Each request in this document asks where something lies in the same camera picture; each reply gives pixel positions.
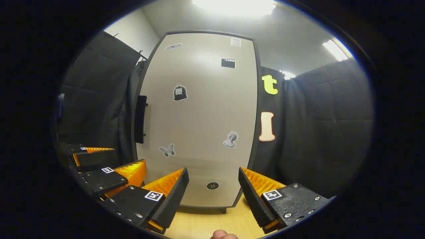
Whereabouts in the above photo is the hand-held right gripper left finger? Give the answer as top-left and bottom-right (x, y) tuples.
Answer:
(106, 168), (190, 235)

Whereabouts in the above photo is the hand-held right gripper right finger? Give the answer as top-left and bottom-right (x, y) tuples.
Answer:
(238, 167), (336, 234)

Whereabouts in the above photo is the dark grey cabinet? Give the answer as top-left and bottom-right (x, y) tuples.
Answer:
(130, 30), (263, 214)

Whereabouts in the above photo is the black cabinet door handle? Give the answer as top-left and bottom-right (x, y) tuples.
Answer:
(134, 95), (148, 144)

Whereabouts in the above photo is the black backdrop cloth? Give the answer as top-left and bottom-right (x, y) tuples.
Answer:
(58, 31), (375, 199)

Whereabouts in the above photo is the long ceiling light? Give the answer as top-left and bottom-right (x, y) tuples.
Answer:
(322, 38), (353, 62)

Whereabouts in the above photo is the large ceiling light panel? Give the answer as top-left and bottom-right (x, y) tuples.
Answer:
(192, 0), (277, 16)

